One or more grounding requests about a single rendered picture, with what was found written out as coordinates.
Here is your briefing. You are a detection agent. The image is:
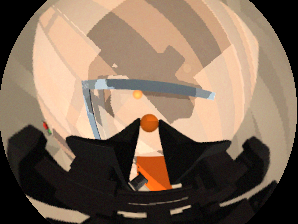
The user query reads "clear low l-shaped wall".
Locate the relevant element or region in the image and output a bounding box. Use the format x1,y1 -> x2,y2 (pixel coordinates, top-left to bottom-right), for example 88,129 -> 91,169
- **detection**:
81,79 -> 216,140

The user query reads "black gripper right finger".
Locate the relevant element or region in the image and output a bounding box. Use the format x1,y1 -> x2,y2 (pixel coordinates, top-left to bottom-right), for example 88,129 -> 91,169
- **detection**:
158,119 -> 231,185

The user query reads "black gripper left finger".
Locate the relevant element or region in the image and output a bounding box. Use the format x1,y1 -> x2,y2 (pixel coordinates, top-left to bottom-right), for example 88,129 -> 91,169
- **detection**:
65,119 -> 141,186

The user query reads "orange ball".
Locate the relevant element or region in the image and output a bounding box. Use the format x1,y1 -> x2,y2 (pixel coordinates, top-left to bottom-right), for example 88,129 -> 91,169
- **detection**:
140,115 -> 158,132

